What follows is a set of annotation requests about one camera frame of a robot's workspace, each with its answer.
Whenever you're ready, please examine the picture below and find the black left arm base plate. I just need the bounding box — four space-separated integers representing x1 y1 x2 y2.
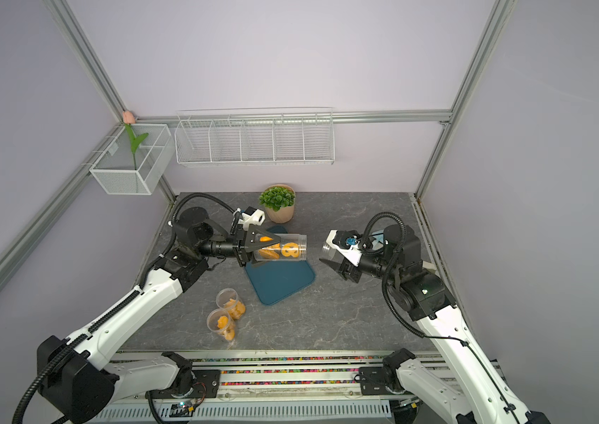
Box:
152 369 222 399

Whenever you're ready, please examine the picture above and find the clear cookie jar back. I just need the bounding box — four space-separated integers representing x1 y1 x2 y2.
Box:
216 288 246 320

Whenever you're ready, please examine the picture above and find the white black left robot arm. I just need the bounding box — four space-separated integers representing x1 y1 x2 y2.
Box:
12 194 265 423

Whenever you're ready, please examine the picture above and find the pink artificial tulip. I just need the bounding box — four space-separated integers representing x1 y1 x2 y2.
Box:
122 111 148 171

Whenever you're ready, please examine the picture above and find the clear cookie jar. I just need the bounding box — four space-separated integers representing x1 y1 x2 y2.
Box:
207 308 236 342
260 233 307 261
216 288 246 320

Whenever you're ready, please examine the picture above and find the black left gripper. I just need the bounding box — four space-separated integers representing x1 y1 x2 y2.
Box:
198 224 282 269

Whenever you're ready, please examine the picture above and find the white mesh wall basket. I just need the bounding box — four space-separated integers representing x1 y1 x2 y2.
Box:
90 124 176 195

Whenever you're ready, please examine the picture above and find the white wire wall shelf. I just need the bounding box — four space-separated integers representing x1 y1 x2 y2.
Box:
175 107 336 166

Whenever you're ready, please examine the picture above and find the clear cookie jar front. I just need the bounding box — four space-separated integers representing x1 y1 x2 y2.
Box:
207 308 236 342

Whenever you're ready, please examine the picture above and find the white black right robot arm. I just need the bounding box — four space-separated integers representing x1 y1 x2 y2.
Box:
321 212 548 423

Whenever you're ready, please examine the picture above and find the teal plastic tray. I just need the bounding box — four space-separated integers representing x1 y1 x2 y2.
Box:
245 225 315 306

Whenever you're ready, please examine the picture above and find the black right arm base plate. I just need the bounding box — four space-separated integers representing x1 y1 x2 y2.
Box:
353 367 397 396

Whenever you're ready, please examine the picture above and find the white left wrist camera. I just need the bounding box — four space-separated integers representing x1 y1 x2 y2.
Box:
233 207 266 231

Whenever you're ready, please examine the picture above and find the green plant in pot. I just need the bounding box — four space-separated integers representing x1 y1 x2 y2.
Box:
259 185 296 224

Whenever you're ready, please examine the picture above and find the light blue garden trowel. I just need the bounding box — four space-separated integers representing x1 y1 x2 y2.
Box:
368 231 385 250

